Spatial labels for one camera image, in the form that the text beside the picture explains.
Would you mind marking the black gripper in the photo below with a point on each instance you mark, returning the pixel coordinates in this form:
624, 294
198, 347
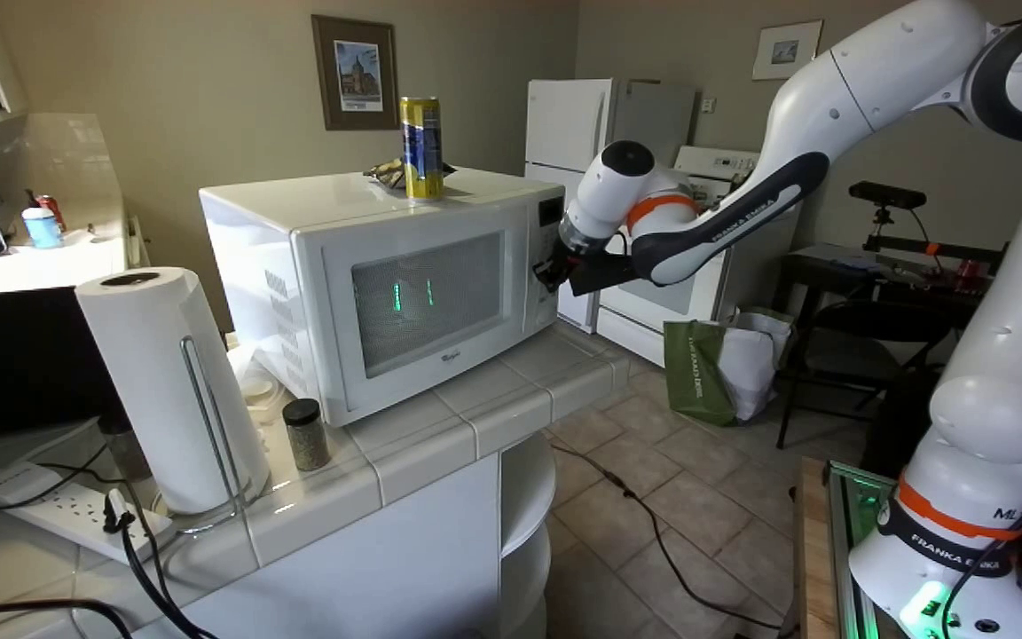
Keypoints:
599, 272

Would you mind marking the white microwave oven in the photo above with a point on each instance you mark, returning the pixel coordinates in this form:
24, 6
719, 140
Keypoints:
300, 296

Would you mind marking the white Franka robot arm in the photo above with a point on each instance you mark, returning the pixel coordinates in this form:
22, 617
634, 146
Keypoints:
1010, 356

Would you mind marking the white refrigerator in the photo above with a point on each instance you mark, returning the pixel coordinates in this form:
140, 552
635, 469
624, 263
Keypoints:
568, 127

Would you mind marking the white kitchen stove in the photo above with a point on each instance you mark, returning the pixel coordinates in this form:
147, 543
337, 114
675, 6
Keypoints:
699, 296

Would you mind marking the green shopping bag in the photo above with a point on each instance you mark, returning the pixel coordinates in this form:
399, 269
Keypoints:
692, 373

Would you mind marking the yellow and blue can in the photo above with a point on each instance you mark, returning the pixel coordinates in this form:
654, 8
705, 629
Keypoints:
418, 146

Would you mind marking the metal keys bunch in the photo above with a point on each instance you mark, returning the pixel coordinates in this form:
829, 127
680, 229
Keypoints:
385, 174

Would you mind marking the white plastic bag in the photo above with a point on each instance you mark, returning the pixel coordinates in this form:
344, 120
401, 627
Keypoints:
758, 359

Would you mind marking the white tiled kitchen counter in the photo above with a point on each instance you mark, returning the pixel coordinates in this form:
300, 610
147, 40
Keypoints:
415, 520

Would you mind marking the small jar black lid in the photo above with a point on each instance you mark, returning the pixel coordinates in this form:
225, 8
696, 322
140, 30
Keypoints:
307, 434

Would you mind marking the black side table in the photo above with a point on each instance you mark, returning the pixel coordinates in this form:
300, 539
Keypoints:
852, 304

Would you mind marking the metal paper towel holder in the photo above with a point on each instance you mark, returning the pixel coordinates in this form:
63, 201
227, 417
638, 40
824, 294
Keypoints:
214, 414

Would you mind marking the orange and black clamps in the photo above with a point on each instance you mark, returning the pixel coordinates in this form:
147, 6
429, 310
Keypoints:
929, 251

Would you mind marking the wooden table edge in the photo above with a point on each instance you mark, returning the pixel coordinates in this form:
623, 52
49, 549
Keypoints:
812, 554

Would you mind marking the white paper towel roll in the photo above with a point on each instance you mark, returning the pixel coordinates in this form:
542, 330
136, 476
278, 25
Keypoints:
150, 378

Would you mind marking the black monitor screen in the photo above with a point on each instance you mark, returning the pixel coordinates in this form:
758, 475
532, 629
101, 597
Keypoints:
15, 359

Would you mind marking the white power strip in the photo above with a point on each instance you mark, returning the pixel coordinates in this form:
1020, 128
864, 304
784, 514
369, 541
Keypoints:
54, 508

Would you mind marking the dark framed wall picture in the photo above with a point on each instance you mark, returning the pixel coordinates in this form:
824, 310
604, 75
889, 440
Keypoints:
357, 71

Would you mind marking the light framed wall picture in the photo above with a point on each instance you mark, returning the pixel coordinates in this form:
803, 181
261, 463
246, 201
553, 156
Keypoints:
784, 52

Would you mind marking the black camera on stand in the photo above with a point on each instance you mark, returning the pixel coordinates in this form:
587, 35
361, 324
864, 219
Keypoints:
885, 197

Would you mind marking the green metal frame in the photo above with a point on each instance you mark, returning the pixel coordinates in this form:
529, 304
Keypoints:
858, 534

